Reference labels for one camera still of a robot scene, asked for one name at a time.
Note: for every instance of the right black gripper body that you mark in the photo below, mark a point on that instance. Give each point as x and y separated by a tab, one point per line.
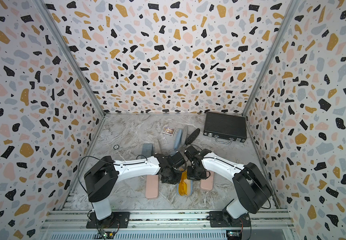
193	174

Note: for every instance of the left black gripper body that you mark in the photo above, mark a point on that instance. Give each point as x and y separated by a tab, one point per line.
174	178

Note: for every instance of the pink glasses case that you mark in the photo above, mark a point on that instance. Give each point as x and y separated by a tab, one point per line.
207	184
152	187

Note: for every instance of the blue case brown lining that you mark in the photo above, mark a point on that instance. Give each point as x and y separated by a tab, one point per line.
178	137

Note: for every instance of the grey case mint lining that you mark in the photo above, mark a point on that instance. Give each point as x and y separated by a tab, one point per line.
147	150

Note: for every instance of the grey case with glasses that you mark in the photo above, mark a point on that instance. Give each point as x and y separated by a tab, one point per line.
184	135

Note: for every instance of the mint glasses case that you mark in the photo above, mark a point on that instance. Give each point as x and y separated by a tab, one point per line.
158	147

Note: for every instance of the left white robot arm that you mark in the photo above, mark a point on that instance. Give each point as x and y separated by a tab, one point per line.
103	176

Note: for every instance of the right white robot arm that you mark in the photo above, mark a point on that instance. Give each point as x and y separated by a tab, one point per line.
251	187

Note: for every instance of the yellow sunglasses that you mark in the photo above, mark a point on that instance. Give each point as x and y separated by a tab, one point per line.
183	186

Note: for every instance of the playing card box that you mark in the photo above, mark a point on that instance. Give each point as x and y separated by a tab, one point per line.
168	131

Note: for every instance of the black briefcase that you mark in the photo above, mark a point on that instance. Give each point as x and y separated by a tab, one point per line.
225	128

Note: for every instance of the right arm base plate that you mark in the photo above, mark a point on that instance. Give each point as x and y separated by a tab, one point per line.
222	219

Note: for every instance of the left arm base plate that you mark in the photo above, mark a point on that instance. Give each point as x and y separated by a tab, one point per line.
115	220

